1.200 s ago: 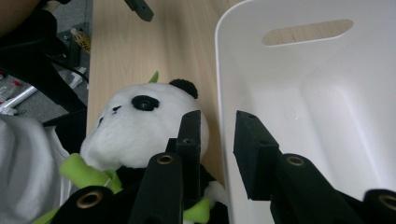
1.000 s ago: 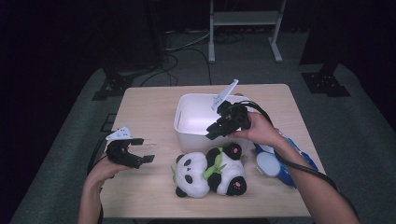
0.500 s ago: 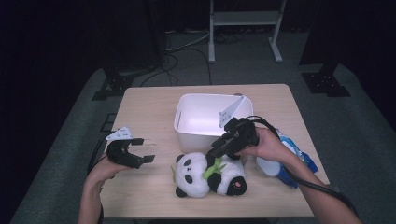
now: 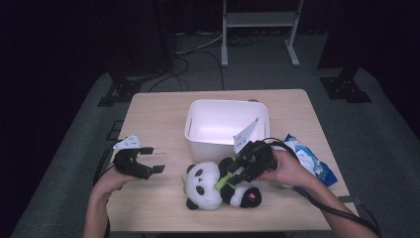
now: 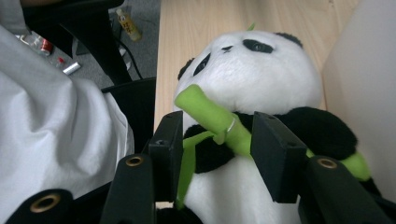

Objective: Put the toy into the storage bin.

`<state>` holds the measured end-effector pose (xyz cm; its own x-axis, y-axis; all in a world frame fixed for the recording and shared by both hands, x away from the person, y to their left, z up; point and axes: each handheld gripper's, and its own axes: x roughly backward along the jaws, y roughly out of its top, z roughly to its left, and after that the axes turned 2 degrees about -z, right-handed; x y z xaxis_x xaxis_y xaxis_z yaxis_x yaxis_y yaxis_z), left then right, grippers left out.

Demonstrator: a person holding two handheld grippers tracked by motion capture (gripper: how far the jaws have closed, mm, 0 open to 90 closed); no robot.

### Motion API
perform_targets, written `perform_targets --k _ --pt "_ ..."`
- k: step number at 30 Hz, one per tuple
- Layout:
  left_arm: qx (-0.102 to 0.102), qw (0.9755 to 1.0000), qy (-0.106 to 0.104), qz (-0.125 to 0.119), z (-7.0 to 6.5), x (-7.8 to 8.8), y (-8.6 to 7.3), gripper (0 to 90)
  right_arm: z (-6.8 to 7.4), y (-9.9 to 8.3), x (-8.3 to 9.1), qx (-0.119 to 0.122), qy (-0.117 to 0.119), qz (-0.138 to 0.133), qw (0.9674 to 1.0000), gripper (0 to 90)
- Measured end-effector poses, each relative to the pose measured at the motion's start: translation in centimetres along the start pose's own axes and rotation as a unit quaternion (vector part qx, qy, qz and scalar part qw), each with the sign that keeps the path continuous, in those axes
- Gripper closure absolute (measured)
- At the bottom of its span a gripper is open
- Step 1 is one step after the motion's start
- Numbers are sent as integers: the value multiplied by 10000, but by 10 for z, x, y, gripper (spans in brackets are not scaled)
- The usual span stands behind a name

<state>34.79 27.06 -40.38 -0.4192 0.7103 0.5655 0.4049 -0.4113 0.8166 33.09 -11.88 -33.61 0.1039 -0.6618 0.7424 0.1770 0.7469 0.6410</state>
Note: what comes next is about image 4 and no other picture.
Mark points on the person's left hand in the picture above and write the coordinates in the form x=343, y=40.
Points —
x=110, y=181

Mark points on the white metal stand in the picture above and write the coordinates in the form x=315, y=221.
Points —
x=259, y=19

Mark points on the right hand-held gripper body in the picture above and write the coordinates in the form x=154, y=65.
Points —
x=259, y=158

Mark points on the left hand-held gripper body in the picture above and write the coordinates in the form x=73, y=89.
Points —
x=128, y=162

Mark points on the blue wet wipes pack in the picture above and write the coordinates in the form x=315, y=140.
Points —
x=317, y=163

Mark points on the white plastic bin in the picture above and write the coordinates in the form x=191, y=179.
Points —
x=214, y=125

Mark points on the black stand base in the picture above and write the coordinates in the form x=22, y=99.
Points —
x=345, y=87
x=120, y=91

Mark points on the black tape strip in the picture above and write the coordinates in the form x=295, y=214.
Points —
x=348, y=199

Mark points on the black floor frame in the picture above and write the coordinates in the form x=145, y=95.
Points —
x=114, y=130

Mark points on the person's right hand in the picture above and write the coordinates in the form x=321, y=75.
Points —
x=290, y=170

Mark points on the panda plush toy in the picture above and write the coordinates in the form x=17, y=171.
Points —
x=206, y=188

